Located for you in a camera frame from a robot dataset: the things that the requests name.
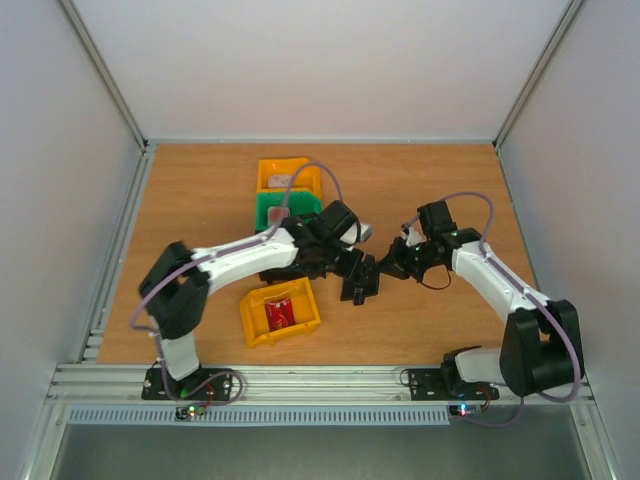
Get far yellow plastic bin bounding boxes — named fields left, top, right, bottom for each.
left=256, top=158, right=322, bottom=198

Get white red-circle cards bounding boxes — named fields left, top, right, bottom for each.
left=267, top=206, right=290, bottom=226

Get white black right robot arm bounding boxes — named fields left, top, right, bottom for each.
left=379, top=199, right=584, bottom=403

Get green plastic bin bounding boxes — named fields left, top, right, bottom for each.
left=255, top=191, right=322, bottom=232

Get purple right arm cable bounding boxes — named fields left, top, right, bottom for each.
left=402, top=191, right=586, bottom=429

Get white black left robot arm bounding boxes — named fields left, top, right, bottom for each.
left=134, top=200, right=373, bottom=398

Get near yellow plastic bin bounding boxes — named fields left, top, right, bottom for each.
left=239, top=278, right=321, bottom=348

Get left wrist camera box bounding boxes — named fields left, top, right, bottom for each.
left=345, top=222, right=373, bottom=245

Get black plastic bin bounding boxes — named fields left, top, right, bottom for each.
left=258, top=264, right=327, bottom=285

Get yellow plastic bin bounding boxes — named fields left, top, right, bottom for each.
left=256, top=158, right=322, bottom=198
left=239, top=278, right=321, bottom=348

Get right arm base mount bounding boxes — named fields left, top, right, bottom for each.
left=399, top=368, right=500, bottom=401

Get red card in bin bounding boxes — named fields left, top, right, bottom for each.
left=265, top=298, right=296, bottom=332

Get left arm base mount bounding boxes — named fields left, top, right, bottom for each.
left=141, top=366, right=237, bottom=402

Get slotted grey cable duct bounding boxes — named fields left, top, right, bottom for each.
left=67, top=405, right=449, bottom=427

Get aluminium front rail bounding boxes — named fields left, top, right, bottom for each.
left=47, top=363, right=596, bottom=406

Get beige patterned cards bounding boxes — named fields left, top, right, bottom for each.
left=267, top=174, right=292, bottom=189

